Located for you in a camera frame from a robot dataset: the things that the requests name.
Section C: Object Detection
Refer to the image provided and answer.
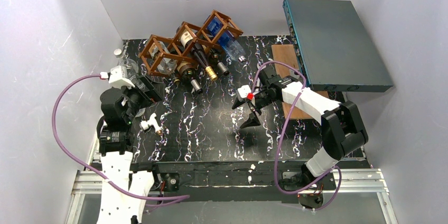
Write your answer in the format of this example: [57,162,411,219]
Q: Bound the clear bottle white gold label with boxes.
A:
[127,73,149,92]

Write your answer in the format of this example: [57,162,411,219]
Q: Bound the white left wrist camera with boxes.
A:
[99,66,135,89]

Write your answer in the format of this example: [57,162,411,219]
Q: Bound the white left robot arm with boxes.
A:
[97,77,163,223]

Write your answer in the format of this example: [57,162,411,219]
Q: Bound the dark wine bottle gold cap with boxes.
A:
[180,30,218,81]

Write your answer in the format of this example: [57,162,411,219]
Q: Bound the teal metal box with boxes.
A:
[283,0,394,92]

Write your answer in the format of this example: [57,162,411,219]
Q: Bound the brown wooden wine rack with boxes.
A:
[138,10,243,78]

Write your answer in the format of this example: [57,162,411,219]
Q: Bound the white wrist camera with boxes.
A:
[99,66,135,89]
[237,85,254,102]

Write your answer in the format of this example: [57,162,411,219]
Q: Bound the blue transparent bottle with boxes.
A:
[207,17,247,63]

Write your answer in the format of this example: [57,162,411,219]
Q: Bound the wooden board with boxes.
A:
[271,44,312,120]

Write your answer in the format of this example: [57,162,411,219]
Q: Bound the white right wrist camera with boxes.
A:
[237,85,254,102]

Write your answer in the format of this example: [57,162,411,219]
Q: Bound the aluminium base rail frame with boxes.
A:
[64,40,400,224]

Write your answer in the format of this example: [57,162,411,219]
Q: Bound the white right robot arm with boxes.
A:
[232,67,368,182]

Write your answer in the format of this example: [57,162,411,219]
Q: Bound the clear bottle silver cap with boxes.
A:
[114,49,138,78]

